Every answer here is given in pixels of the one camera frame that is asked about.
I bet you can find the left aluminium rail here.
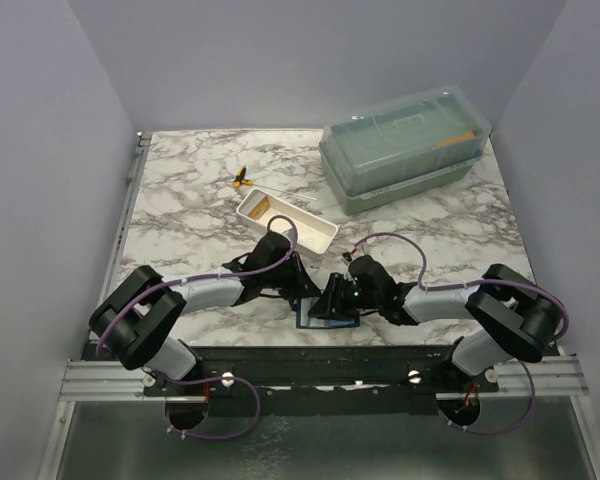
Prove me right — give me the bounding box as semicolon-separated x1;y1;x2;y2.
59;361;145;402

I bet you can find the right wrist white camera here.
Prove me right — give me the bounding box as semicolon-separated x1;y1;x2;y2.
341;241;370;264

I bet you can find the green bin with clear lid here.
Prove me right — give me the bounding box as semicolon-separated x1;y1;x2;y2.
319;86;492;216

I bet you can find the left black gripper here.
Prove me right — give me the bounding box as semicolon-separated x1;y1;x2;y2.
263;252;321;301

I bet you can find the purple cable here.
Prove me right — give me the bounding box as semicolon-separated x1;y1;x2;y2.
349;231;566;437
94;214;301;442

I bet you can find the blue card holder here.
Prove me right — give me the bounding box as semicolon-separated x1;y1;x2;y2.
288;297;360;330

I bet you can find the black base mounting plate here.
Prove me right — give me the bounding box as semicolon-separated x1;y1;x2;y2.
79;344;501;417

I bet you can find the stack of cards in tray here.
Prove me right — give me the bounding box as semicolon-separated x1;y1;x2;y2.
243;192;271;220

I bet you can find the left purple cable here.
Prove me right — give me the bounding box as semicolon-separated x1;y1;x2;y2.
94;214;301;442

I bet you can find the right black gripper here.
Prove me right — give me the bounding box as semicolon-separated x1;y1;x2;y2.
308;272;382;322

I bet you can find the yellow black handled screwdriver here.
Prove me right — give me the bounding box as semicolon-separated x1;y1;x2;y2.
232;166;314;200

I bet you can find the aluminium rail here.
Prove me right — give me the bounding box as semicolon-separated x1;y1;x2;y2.
59;361;145;402
487;355;589;397

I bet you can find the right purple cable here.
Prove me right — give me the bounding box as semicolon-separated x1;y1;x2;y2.
349;231;566;437

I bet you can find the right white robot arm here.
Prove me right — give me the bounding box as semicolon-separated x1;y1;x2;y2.
304;255;566;392

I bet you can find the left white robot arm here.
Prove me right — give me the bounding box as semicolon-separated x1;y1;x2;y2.
89;231;321;395

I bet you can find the right aluminium rail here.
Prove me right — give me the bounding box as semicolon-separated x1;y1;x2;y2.
487;355;589;397

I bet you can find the white rectangular tray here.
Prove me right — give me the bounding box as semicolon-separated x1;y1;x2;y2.
236;188;339;257

